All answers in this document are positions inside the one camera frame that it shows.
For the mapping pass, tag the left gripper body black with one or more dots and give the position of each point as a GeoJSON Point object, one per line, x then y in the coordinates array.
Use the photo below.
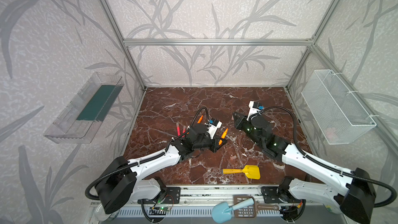
{"type": "Point", "coordinates": [204, 143]}

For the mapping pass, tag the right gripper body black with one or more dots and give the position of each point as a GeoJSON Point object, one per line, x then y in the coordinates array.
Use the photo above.
{"type": "Point", "coordinates": [241, 121]}

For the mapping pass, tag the pink marker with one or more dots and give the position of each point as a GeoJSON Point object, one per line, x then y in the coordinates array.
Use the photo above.
{"type": "Point", "coordinates": [178, 129]}

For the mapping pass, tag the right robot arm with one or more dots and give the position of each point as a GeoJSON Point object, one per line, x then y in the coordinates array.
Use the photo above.
{"type": "Point", "coordinates": [352, 193]}

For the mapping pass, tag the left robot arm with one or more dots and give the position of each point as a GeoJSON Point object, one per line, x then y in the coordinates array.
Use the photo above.
{"type": "Point", "coordinates": [126, 180]}

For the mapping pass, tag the yellow toy shovel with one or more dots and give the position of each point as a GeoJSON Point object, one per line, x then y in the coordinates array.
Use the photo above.
{"type": "Point", "coordinates": [251, 172]}

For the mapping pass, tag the light blue toy shovel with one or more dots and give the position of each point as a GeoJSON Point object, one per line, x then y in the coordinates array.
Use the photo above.
{"type": "Point", "coordinates": [222, 212]}

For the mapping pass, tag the small circuit board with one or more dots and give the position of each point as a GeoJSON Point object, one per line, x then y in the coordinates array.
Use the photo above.
{"type": "Point", "coordinates": [159, 211]}

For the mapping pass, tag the brown toy rake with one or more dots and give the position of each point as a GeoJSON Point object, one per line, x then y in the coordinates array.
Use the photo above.
{"type": "Point", "coordinates": [257, 209]}

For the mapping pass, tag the metal tin can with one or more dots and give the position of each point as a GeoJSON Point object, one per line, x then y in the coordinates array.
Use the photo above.
{"type": "Point", "coordinates": [101, 216]}

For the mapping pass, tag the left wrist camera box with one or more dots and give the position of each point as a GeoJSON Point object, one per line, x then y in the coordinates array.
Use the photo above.
{"type": "Point", "coordinates": [212, 126]}

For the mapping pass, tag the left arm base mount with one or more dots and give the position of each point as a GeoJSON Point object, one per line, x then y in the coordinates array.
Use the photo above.
{"type": "Point", "coordinates": [171, 195]}

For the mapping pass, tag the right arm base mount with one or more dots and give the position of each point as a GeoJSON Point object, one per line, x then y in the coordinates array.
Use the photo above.
{"type": "Point", "coordinates": [279, 194]}

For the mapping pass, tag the aluminium front rail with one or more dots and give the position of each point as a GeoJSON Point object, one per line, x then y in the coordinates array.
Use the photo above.
{"type": "Point", "coordinates": [199, 200]}

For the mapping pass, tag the white wire basket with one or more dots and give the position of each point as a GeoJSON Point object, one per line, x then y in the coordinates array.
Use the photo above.
{"type": "Point", "coordinates": [341, 117]}

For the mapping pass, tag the clear plastic wall shelf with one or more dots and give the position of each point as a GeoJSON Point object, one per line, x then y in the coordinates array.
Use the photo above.
{"type": "Point", "coordinates": [79, 122]}

